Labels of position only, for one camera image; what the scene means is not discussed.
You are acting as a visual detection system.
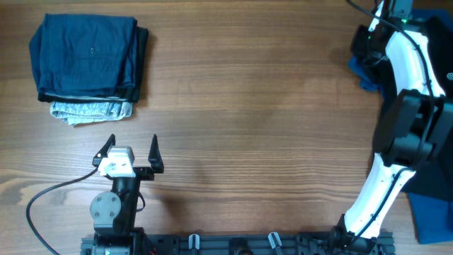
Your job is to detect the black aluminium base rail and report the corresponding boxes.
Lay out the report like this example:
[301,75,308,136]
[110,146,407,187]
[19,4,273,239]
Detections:
[80,232,396,255]

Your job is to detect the grey rail clip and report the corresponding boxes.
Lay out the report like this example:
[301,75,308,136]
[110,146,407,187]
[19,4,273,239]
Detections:
[268,232,283,255]
[188,234,200,250]

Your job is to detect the folded light grey garment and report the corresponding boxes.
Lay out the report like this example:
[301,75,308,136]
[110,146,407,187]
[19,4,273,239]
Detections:
[50,102,133,125]

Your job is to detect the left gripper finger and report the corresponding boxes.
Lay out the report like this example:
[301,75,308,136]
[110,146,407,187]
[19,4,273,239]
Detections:
[92,134,116,166]
[148,134,164,174]

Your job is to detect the left grey rail clip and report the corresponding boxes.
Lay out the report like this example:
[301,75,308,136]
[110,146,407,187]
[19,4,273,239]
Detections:
[188,234,200,250]

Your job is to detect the folded dark blue garment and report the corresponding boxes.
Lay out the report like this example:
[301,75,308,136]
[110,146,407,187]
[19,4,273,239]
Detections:
[29,14,138,102]

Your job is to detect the blue polo shirt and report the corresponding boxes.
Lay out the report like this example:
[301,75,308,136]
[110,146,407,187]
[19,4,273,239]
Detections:
[347,7,453,245]

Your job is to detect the right grey rail clip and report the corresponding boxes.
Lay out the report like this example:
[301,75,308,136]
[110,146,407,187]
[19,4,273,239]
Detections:
[268,232,283,255]

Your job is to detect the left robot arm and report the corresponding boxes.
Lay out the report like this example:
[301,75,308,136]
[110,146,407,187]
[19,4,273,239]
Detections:
[81,135,164,255]

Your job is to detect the black polo shirt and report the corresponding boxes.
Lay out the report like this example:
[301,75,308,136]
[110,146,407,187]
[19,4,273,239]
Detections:
[374,15,453,195]

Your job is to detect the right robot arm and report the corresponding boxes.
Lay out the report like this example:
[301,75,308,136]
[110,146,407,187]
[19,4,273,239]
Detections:
[302,0,452,254]

